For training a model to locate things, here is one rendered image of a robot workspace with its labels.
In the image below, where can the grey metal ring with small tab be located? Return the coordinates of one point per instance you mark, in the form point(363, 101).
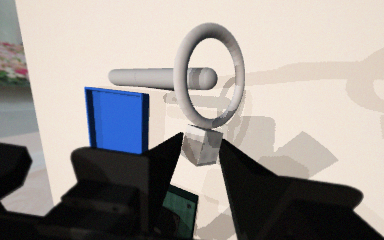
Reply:
point(201, 144)

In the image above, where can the grey t-shaped metal stake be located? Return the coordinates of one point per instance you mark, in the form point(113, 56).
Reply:
point(201, 78)

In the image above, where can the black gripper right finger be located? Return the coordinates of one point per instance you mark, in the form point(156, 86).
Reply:
point(257, 196)

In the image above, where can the blue tray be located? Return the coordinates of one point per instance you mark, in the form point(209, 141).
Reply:
point(117, 120)

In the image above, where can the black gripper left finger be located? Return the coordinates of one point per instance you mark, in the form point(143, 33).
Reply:
point(150, 171)

